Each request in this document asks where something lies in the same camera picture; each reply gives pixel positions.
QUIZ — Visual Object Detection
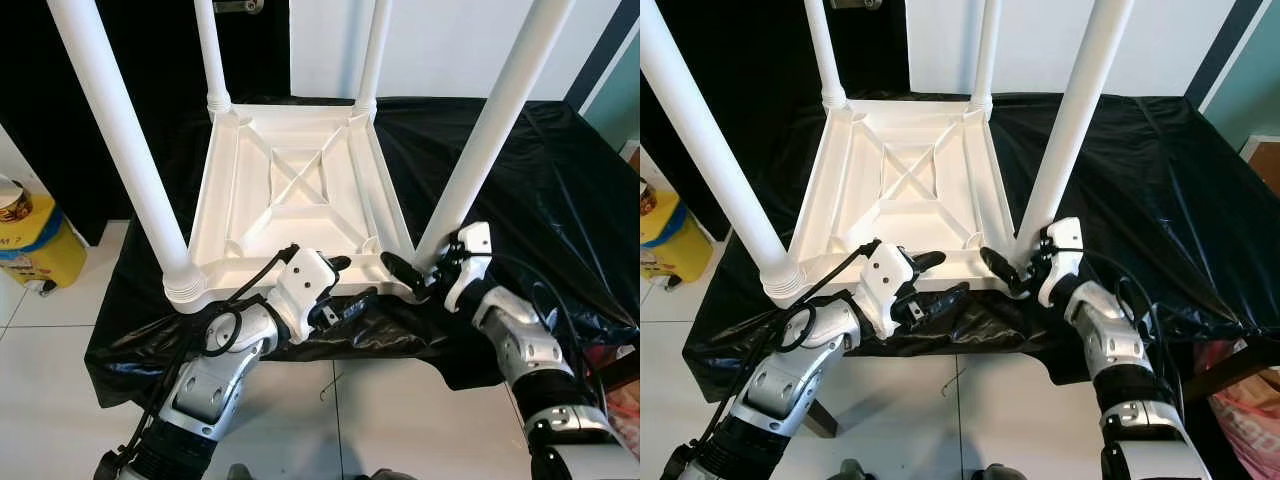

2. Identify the black door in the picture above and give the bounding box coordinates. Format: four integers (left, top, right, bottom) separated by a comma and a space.
640, 0, 911, 241
0, 0, 291, 246

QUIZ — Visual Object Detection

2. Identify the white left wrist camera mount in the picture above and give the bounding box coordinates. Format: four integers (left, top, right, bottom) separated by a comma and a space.
855, 242, 916, 339
265, 245, 339, 343

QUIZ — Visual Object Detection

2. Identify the pink plastic bag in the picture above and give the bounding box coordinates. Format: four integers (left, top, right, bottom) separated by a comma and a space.
1195, 340, 1280, 480
590, 345, 641, 456

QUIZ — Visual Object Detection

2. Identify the brown wooden table leg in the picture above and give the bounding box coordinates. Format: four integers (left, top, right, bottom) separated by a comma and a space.
805, 400, 843, 439
600, 355, 641, 393
1180, 340, 1280, 403

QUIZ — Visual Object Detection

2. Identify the dark grey frame post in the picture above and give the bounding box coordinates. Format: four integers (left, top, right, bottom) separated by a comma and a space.
1185, 0, 1266, 111
565, 0, 641, 111

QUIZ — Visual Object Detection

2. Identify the yellow carton box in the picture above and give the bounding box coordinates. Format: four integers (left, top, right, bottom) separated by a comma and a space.
0, 210, 89, 291
640, 205, 713, 284

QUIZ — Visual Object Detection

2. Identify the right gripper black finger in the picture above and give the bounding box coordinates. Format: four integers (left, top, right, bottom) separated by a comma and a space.
381, 251, 429, 293
980, 246, 1026, 296

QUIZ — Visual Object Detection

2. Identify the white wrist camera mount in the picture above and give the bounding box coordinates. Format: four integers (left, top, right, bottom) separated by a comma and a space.
1037, 217, 1084, 308
855, 242, 916, 339
265, 245, 339, 343
443, 222, 494, 313

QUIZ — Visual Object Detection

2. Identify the black plastic cover sheet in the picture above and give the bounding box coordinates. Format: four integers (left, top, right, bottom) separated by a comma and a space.
85, 95, 641, 409
683, 92, 1280, 401

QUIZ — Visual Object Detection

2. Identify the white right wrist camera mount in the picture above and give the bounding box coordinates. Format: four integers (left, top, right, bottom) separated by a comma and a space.
1037, 217, 1084, 308
443, 222, 494, 313

